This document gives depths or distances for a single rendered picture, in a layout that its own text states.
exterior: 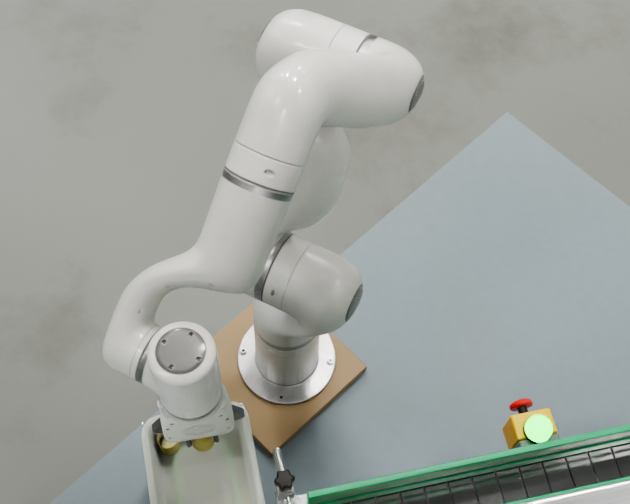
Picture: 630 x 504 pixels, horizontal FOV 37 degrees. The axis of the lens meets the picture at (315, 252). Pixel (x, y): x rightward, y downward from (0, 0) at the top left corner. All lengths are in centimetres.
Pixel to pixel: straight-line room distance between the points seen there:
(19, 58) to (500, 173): 182
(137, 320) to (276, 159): 28
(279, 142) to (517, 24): 241
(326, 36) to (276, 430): 82
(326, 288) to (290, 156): 38
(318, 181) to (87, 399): 150
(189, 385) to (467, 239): 100
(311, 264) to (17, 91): 197
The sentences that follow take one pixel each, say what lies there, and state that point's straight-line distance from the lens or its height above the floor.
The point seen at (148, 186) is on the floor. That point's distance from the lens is 295.
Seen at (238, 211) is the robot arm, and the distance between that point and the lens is 109.
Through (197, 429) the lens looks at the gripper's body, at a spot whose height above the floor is 120.
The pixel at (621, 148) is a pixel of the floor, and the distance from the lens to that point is 319.
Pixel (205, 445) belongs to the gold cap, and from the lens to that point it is 145.
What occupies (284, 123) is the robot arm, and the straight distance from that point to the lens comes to 108.
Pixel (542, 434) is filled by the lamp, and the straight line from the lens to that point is 157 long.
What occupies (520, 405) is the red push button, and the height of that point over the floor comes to 97.
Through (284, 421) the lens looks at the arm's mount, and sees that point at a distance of 178.
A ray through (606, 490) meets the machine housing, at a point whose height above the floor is 230.
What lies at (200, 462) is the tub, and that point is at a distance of 159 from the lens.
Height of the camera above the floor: 246
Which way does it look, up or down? 62 degrees down
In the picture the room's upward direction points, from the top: 4 degrees clockwise
